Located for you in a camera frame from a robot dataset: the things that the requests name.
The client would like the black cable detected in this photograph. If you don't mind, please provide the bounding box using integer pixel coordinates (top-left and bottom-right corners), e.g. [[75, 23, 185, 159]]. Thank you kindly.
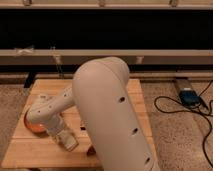
[[153, 79, 213, 168]]

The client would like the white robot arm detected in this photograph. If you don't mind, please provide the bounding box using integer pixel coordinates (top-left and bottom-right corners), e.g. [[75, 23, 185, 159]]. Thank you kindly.
[[27, 57, 161, 171]]

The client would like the orange ceramic bowl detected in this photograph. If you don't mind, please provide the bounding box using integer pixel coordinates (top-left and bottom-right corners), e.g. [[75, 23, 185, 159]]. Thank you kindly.
[[24, 115, 45, 133]]

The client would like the long white rail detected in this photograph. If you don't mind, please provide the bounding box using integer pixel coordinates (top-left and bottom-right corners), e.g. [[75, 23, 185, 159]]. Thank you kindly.
[[0, 49, 213, 66]]

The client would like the wooden table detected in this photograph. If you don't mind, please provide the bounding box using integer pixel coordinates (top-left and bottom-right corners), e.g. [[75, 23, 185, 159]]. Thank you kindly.
[[1, 78, 159, 169]]

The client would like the blue power adapter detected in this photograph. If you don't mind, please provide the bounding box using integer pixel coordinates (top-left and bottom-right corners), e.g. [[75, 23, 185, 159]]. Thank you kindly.
[[179, 89, 200, 106]]

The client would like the dark red snack wrapper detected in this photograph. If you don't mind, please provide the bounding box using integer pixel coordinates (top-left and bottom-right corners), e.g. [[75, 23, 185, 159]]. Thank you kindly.
[[87, 146, 96, 156]]

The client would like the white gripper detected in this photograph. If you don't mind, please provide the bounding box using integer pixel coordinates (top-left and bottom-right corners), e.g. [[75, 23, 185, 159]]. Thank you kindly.
[[46, 121, 78, 150]]

